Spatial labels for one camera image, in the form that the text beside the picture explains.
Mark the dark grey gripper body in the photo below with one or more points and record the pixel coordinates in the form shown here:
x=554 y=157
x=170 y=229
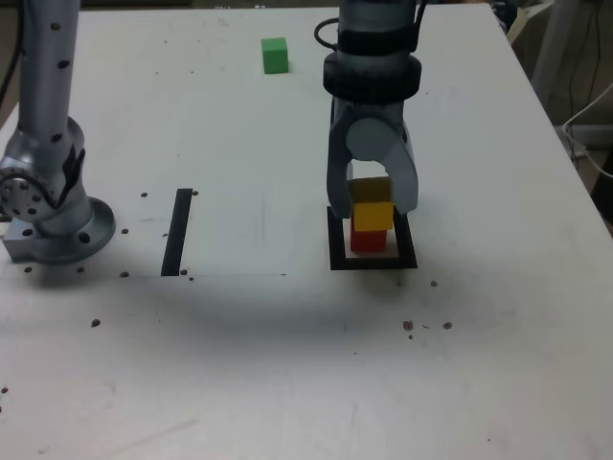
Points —
x=369 y=110

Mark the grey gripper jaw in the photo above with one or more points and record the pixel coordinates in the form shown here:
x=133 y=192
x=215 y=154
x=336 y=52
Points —
x=337 y=167
x=404 y=182

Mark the yellow cube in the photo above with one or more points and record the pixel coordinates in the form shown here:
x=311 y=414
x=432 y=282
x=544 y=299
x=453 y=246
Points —
x=371 y=215

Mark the red cube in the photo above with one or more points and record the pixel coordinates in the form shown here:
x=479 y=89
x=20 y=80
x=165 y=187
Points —
x=369 y=242

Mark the green cube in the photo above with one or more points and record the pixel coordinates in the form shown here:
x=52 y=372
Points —
x=275 y=57

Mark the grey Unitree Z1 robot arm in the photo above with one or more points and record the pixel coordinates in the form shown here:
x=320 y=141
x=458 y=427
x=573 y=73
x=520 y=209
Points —
x=45 y=72

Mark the black tape square outline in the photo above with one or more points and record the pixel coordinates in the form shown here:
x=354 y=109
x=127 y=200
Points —
x=407 y=249

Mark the black tape strip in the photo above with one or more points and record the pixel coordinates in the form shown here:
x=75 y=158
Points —
x=174 y=239

